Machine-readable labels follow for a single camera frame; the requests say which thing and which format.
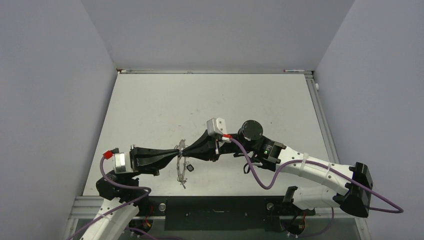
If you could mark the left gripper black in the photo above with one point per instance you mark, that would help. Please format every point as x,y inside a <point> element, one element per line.
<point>148,160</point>

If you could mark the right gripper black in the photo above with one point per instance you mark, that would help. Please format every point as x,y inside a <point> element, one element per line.
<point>203,148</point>

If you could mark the metal disc keyring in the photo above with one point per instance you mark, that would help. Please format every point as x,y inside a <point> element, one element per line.
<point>181,164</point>

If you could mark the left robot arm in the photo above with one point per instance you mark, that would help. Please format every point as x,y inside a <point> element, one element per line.
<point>126,205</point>

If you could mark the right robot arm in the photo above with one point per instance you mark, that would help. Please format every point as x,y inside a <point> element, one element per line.
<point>341,186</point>

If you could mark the red white marker pen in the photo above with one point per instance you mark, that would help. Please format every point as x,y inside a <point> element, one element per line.
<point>294,71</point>

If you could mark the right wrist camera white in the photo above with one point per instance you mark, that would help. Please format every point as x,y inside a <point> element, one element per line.
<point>216,127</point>

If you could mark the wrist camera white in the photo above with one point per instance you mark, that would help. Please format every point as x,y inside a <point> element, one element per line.
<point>216,127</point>
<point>119,162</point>

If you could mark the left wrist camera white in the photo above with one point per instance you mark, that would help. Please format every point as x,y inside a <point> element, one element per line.
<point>119,162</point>

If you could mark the aluminium table frame rail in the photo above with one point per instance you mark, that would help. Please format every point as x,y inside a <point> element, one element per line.
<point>361,224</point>

